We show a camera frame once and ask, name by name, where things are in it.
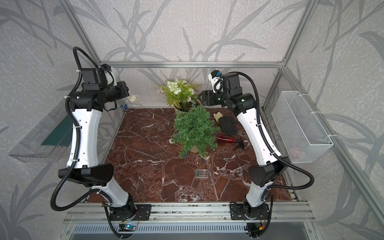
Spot string lights with rattan balls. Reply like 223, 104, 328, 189
120, 95, 155, 119

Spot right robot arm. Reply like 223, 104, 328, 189
199, 70, 315, 220

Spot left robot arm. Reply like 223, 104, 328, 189
50, 65, 137, 219

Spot small green christmas tree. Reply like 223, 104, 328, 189
172, 106, 220, 158

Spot potted white flower plant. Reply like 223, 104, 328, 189
158, 79, 201, 112

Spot black work glove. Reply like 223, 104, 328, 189
213, 112, 238, 137

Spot red spray bottle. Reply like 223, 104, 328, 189
217, 135, 245, 150

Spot clear battery box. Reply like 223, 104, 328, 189
195, 169, 210, 179

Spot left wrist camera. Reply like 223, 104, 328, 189
100, 64, 117, 86

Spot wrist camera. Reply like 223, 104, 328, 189
209, 70, 223, 93
100, 64, 117, 86

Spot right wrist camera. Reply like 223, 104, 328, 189
209, 70, 223, 93

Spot left black corrugated cable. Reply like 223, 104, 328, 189
50, 46, 116, 212

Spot clear acrylic wall shelf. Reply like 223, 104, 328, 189
9, 99, 73, 163

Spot white wire mesh basket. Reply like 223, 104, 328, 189
272, 91, 334, 164

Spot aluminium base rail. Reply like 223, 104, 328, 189
63, 201, 316, 224

